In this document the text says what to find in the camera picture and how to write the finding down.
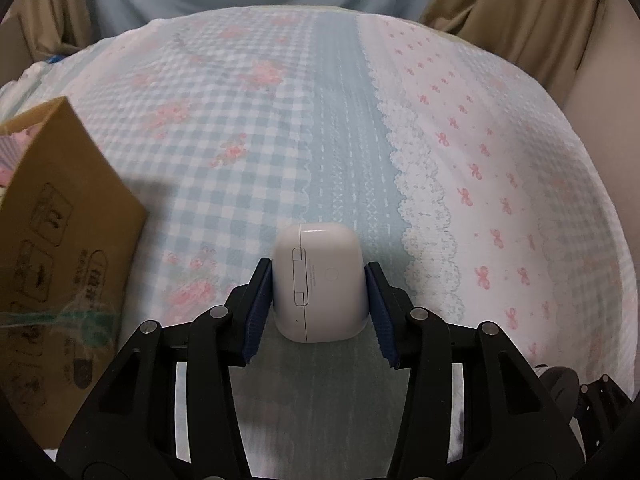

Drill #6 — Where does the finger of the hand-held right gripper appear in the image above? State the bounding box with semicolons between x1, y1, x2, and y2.
572;374;637;463

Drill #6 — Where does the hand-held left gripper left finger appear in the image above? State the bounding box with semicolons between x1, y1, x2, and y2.
55;258;274;480

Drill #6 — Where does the white earbuds case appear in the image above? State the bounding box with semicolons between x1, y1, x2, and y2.
272;223;369;344

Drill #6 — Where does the checked floral bedsheet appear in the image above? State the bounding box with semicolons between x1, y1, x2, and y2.
0;6;638;480

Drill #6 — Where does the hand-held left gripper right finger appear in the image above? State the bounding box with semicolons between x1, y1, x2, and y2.
364;261;586;480

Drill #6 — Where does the pink packet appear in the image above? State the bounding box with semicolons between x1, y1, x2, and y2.
0;120;43;193

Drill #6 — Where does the brown cardboard box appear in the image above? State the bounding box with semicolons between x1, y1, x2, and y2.
0;96;150;450

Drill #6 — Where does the beige curtain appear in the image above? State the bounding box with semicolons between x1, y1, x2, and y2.
15;0;103;58
419;0;608;107

